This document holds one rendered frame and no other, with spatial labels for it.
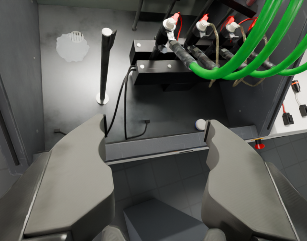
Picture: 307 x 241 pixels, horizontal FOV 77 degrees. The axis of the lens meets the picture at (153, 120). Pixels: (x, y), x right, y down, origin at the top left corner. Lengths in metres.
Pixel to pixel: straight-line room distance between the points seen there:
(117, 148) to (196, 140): 0.22
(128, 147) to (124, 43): 0.40
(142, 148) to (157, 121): 0.18
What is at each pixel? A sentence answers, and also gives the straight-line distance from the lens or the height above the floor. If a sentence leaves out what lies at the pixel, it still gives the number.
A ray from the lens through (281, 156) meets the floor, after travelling 2.18.
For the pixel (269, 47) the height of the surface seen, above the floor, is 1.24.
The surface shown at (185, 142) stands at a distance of 0.54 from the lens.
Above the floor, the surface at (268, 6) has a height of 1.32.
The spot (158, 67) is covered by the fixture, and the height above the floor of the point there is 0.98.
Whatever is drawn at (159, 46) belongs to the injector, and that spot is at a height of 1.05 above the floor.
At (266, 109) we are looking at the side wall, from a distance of 0.66.
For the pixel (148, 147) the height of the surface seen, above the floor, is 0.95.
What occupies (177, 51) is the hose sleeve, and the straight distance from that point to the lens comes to 0.40.
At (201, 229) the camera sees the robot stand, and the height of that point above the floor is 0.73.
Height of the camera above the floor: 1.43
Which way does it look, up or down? 69 degrees down
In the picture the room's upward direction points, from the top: 49 degrees clockwise
